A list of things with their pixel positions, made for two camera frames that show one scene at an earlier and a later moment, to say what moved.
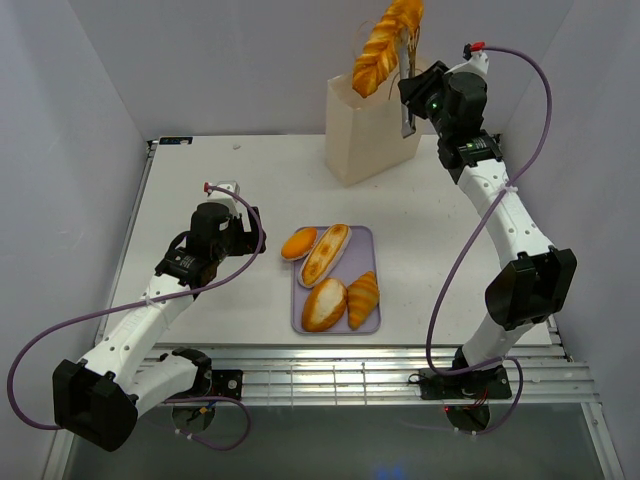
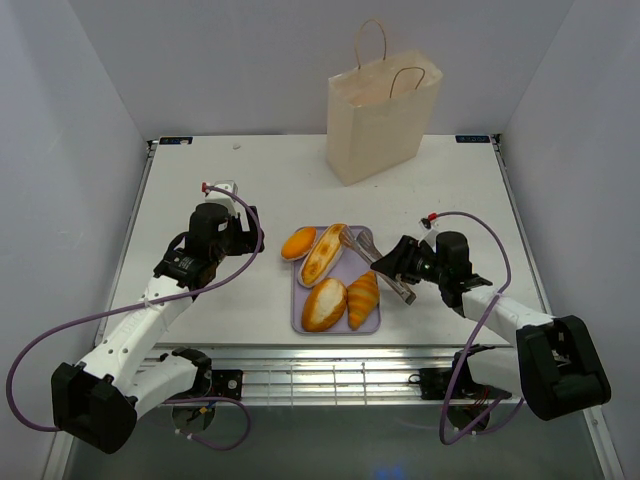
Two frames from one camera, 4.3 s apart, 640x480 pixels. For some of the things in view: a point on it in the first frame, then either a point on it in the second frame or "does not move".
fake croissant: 362,296 does not move
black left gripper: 249,242 does not move
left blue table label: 176,140 does not move
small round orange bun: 299,243 does not move
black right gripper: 414,90 -> 393,263
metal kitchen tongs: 407,47 -> 364,245
